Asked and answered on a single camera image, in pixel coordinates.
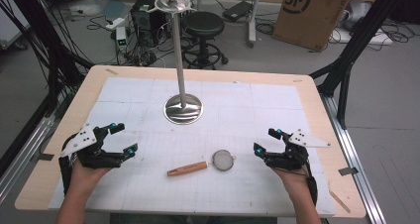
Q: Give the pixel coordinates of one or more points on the black round stool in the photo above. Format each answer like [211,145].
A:
[204,39]

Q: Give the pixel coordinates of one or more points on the white device with green display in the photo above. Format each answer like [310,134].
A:
[121,39]

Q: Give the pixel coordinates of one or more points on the aluminium rail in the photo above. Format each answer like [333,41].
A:
[23,154]
[353,158]

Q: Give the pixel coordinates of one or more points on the metal utensil stand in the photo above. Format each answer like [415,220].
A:
[178,45]

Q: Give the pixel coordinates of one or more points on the white power strip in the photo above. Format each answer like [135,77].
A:
[115,23]

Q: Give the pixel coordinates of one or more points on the brown cardboard box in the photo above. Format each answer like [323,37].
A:
[310,14]

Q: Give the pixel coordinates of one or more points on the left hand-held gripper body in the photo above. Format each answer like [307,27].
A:
[86,148]

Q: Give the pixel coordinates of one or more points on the person's left hand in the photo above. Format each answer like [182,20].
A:
[86,176]

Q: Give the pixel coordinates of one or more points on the person's right hand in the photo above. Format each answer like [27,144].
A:
[290,179]

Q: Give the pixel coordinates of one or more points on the white grid mat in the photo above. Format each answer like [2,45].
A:
[211,144]

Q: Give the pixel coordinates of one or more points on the black metal frame post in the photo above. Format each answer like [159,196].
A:
[49,39]
[356,45]

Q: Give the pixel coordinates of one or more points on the white metal stand leg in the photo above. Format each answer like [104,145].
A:
[253,16]

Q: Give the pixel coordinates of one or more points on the black computer tower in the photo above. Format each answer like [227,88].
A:
[148,19]

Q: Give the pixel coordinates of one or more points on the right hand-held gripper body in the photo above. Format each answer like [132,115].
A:
[296,149]

